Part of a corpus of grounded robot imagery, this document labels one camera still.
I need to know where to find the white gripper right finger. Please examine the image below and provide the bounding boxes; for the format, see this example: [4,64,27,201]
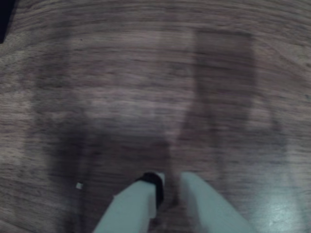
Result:
[179,172,256,233]

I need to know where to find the black shallow cardboard box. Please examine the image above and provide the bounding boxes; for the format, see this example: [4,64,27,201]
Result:
[0,0,17,44]

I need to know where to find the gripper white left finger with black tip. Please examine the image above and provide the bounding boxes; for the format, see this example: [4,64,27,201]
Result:
[93,172,166,233]

